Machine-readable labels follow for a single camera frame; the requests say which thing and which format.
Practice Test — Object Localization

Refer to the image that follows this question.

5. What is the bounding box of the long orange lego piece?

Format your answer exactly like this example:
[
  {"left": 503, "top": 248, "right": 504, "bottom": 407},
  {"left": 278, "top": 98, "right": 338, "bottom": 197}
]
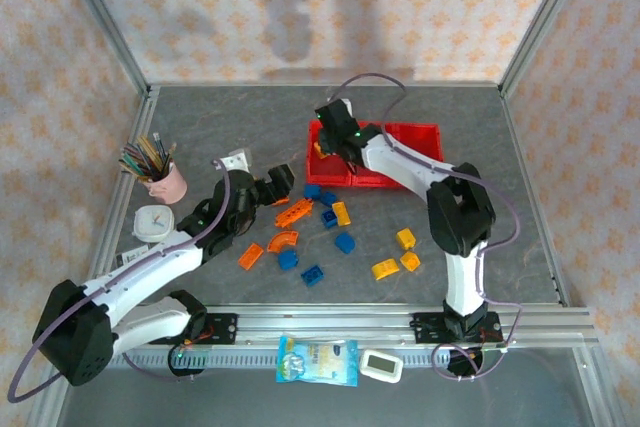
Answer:
[{"left": 273, "top": 198, "right": 316, "bottom": 228}]

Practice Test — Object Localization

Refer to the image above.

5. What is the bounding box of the red plastic bin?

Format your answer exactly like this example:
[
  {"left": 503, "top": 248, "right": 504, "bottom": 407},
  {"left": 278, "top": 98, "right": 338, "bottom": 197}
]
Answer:
[
  {"left": 305, "top": 119, "right": 359, "bottom": 187},
  {"left": 349, "top": 120, "right": 402, "bottom": 189},
  {"left": 393, "top": 122, "right": 446, "bottom": 189}
]

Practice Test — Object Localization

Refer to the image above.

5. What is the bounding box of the curved orange lego piece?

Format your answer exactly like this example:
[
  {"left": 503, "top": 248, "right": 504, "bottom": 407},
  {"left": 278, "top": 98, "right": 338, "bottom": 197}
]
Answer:
[{"left": 267, "top": 230, "right": 300, "bottom": 253}]

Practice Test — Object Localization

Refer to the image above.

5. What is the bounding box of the orange lego brick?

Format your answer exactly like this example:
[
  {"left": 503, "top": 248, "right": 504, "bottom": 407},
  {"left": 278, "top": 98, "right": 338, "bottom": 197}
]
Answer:
[{"left": 237, "top": 242, "right": 265, "bottom": 270}]

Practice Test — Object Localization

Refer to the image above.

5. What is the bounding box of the pink cup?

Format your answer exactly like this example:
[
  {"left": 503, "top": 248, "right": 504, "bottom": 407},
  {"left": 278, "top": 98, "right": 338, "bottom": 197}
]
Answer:
[{"left": 143, "top": 159, "right": 189, "bottom": 206}]

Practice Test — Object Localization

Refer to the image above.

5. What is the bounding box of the white square clock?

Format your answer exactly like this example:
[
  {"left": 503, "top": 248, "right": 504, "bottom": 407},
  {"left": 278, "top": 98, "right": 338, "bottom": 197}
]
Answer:
[{"left": 132, "top": 205, "right": 176, "bottom": 243}]

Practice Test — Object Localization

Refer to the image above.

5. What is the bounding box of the colored pencils bundle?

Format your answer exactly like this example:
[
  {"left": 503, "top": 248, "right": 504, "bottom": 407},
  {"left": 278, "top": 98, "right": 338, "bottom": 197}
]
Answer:
[{"left": 118, "top": 132, "right": 178, "bottom": 183}]

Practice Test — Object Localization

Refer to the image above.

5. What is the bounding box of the small printed card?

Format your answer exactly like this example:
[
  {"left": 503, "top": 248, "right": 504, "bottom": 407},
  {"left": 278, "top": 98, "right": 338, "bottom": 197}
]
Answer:
[{"left": 115, "top": 245, "right": 151, "bottom": 268}]

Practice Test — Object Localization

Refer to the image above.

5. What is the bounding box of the blue snack bag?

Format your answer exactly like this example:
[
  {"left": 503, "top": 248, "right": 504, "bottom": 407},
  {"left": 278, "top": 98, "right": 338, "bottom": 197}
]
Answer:
[{"left": 275, "top": 334, "right": 360, "bottom": 388}]

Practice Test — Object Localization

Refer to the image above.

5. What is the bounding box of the white digital timer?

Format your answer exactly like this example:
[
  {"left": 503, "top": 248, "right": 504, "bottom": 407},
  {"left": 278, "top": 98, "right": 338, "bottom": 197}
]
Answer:
[{"left": 359, "top": 349, "right": 404, "bottom": 384}]

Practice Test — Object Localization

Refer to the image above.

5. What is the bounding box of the long purple left arm cable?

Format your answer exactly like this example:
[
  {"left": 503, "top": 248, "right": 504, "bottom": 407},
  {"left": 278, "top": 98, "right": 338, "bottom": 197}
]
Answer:
[{"left": 7, "top": 157, "right": 234, "bottom": 404}]

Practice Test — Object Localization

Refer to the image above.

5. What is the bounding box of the long purple arm cable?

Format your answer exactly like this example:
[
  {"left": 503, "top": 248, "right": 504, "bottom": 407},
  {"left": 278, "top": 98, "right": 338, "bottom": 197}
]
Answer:
[
  {"left": 7, "top": 157, "right": 234, "bottom": 404},
  {"left": 327, "top": 71, "right": 524, "bottom": 381}
]

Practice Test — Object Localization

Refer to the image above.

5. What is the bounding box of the long purple right arm cable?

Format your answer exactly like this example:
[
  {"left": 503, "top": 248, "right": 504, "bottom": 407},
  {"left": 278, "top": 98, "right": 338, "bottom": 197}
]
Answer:
[{"left": 327, "top": 71, "right": 524, "bottom": 381}]

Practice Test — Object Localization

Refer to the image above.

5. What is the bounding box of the aluminium table edge rail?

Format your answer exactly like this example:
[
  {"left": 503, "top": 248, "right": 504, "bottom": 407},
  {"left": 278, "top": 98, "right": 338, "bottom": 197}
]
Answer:
[
  {"left": 498, "top": 89, "right": 571, "bottom": 309},
  {"left": 82, "top": 89, "right": 160, "bottom": 298}
]

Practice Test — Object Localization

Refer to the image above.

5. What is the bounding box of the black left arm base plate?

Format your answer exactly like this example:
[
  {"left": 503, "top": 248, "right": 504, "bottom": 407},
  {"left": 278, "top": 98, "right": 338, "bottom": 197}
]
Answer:
[{"left": 149, "top": 313, "right": 239, "bottom": 347}]

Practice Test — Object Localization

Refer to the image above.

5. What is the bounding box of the wide aluminium mounting rail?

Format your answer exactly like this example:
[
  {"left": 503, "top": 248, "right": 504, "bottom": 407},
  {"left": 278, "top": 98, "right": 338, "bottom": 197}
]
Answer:
[{"left": 202, "top": 303, "right": 597, "bottom": 349}]

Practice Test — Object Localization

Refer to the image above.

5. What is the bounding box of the slotted grey cable duct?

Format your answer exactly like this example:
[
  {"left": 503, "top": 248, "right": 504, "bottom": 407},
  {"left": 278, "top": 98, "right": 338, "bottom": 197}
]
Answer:
[{"left": 119, "top": 348, "right": 484, "bottom": 372}]

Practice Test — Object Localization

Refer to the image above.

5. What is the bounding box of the short purple cable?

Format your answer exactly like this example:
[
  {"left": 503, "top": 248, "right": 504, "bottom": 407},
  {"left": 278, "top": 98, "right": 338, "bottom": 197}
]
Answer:
[{"left": 122, "top": 350, "right": 177, "bottom": 379}]

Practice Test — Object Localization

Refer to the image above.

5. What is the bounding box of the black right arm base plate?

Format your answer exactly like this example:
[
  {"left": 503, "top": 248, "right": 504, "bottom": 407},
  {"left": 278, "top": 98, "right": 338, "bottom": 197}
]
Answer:
[{"left": 411, "top": 310, "right": 504, "bottom": 347}]

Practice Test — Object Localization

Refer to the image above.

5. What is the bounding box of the aluminium frame post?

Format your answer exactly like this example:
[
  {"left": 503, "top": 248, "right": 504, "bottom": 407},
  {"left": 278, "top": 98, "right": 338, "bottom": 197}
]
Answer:
[
  {"left": 53, "top": 0, "right": 153, "bottom": 94},
  {"left": 498, "top": 0, "right": 597, "bottom": 94}
]

